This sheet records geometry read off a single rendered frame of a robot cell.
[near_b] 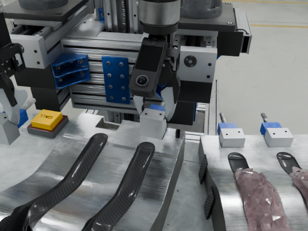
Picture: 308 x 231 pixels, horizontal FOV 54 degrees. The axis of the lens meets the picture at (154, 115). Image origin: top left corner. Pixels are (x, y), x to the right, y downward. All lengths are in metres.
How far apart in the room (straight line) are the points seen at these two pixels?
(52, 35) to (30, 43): 0.09
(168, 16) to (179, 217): 0.38
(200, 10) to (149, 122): 0.39
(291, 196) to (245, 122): 1.71
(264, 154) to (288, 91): 2.07
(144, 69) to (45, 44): 0.48
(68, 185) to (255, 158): 0.39
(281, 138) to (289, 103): 1.87
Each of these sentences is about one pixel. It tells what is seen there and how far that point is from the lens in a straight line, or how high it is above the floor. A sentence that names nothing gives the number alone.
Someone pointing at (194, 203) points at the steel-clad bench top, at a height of 0.80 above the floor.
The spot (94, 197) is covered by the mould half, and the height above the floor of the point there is 0.89.
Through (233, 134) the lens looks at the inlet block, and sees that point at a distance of 0.71.
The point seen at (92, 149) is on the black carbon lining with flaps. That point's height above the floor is 0.88.
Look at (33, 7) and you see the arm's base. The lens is 1.04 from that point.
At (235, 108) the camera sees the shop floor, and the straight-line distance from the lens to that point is 2.40.
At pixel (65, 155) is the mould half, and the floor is 0.88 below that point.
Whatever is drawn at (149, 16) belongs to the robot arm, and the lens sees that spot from 0.55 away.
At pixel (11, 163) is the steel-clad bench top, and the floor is 0.80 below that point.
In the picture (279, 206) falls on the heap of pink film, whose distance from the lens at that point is 0.55.
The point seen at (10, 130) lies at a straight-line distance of 0.68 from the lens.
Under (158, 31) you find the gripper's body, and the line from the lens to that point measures 0.55.
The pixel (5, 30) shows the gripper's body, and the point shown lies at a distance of 0.65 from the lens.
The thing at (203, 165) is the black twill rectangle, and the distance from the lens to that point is 0.67.
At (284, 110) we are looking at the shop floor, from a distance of 2.51.
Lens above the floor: 1.32
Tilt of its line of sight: 36 degrees down
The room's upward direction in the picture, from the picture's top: straight up
